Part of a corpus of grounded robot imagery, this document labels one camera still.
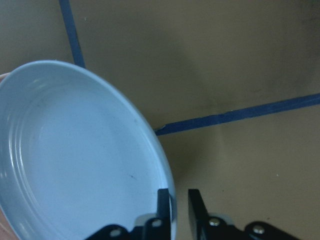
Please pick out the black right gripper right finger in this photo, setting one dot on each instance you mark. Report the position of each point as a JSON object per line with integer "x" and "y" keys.
{"x": 203, "y": 225}

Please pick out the pink plate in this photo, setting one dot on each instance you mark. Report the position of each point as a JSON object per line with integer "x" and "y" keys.
{"x": 3, "y": 76}

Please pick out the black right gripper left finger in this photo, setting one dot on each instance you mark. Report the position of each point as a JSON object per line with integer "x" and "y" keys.
{"x": 159, "y": 226}

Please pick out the blue plate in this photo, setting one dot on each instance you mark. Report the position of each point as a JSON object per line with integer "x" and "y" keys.
{"x": 75, "y": 155}

